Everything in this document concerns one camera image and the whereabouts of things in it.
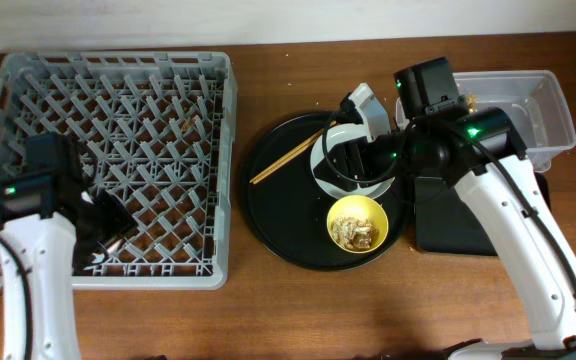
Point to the clear plastic bin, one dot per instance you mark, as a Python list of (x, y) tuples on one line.
[(534, 102)]

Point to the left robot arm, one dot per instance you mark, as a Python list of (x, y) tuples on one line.
[(50, 224)]

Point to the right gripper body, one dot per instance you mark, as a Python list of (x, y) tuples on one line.
[(378, 159)]

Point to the round black tray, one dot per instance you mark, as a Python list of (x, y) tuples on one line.
[(287, 211)]

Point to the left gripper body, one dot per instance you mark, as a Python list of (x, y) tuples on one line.
[(106, 218)]

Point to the food scraps in bowl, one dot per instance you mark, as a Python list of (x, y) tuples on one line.
[(353, 233)]

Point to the black rectangular tray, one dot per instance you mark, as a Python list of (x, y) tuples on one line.
[(444, 224)]

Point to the grey plate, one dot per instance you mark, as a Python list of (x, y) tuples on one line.
[(326, 179)]

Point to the grey plastic dishwasher rack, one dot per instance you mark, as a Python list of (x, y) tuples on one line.
[(126, 110)]

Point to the yellow bowl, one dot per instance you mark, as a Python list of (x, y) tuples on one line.
[(364, 208)]

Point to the pink cup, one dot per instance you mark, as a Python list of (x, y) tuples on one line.
[(112, 246)]

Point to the gold snack wrapper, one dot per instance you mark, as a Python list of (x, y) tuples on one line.
[(471, 103)]

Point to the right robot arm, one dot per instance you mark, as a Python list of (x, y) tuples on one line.
[(480, 155)]

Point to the brown scrap in rack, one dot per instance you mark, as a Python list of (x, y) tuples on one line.
[(189, 123)]

